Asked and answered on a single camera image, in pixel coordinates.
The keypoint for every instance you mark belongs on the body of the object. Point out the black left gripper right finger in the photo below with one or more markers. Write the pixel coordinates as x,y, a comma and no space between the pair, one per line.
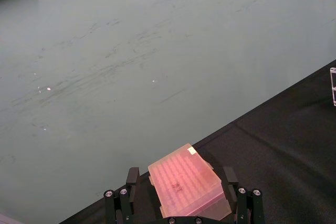
231,178

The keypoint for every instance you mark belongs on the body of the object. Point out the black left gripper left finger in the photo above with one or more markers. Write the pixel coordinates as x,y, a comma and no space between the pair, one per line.
132,176

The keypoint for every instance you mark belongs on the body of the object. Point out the clear plastic case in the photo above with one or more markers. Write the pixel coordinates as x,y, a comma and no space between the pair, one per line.
333,87

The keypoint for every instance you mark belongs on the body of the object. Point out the black table cloth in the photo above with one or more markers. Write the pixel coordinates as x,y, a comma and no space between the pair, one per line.
288,161

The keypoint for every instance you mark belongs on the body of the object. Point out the pink translucent plastic box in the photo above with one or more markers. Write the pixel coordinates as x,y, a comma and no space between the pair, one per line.
183,179

